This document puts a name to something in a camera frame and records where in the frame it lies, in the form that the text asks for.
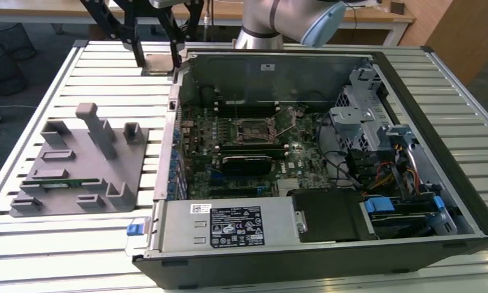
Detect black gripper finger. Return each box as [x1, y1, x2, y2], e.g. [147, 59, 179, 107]
[160, 0, 208, 70]
[80, 0, 147, 68]

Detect silver square CPU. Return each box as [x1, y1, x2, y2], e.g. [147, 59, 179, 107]
[141, 54, 176, 76]

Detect metal socket cover frame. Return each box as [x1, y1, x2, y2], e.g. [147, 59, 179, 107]
[268, 106, 307, 142]

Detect CPU socket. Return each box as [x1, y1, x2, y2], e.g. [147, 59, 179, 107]
[235, 118, 280, 145]

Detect RAM slot with white latches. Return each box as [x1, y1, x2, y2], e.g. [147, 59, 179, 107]
[213, 106, 280, 112]
[217, 153, 290, 159]
[213, 99, 280, 106]
[217, 146, 290, 151]

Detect RAM slot with black latches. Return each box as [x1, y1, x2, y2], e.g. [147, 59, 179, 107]
[213, 104, 279, 109]
[219, 150, 287, 155]
[213, 110, 279, 116]
[219, 143, 287, 148]

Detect wooden desk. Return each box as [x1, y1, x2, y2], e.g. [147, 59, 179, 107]
[0, 0, 184, 42]
[165, 0, 416, 46]

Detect black mesh waste basket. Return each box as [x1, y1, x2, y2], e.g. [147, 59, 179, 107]
[0, 23, 37, 97]

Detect black graphics card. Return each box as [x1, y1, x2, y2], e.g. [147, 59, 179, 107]
[220, 154, 275, 177]

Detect grey parts rack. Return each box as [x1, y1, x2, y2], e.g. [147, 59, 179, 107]
[8, 102, 151, 218]

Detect green motherboard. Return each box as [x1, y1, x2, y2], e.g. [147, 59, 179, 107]
[179, 102, 351, 201]

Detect silver perforated drive cage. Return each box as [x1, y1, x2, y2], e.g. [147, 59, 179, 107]
[328, 67, 395, 153]

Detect green RAM stick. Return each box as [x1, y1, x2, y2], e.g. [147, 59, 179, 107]
[23, 179, 85, 187]

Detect silver chipset heat sink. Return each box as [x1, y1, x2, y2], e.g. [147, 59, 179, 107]
[276, 179, 302, 196]

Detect silver power supply unit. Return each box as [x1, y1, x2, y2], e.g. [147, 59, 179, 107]
[156, 195, 300, 254]

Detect black plastic shroud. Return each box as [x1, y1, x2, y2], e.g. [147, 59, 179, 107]
[288, 188, 378, 244]

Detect blue disk carrier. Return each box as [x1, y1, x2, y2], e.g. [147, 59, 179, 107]
[364, 197, 446, 218]

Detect wooden cabinet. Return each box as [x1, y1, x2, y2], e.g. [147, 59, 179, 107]
[398, 0, 488, 87]

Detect black open PC case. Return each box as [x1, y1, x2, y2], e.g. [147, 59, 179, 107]
[131, 45, 488, 289]

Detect black power connector cables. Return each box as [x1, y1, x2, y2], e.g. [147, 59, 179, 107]
[347, 148, 383, 184]

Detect yellow wire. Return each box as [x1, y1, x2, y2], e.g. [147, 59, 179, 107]
[362, 175, 395, 196]

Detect orange wire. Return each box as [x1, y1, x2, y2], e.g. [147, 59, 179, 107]
[404, 166, 427, 195]

